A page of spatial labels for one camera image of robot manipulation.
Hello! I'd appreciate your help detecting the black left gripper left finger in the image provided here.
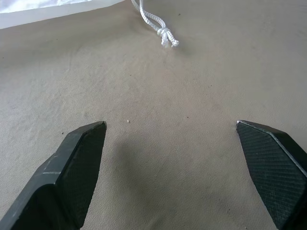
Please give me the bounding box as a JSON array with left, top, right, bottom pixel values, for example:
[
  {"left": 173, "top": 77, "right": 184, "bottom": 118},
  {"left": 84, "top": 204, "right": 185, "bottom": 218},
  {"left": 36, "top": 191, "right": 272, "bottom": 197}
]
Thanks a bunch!
[{"left": 0, "top": 121, "right": 107, "bottom": 230}]

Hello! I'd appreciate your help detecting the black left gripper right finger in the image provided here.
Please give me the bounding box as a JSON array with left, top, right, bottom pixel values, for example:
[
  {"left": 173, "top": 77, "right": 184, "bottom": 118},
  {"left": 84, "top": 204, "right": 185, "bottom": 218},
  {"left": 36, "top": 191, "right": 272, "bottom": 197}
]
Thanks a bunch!
[{"left": 236, "top": 119, "right": 307, "bottom": 230}]

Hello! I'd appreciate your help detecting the clear plastic bag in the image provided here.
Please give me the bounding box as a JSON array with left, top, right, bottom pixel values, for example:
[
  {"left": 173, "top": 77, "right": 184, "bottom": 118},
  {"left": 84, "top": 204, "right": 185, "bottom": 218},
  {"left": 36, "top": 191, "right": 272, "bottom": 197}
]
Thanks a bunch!
[{"left": 0, "top": 0, "right": 135, "bottom": 30}]

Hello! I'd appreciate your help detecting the white knotted cord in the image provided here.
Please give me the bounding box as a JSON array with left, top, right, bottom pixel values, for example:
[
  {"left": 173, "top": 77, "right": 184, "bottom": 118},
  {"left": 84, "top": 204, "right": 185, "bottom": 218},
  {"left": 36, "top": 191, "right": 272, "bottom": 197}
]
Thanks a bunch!
[{"left": 130, "top": 0, "right": 180, "bottom": 48}]

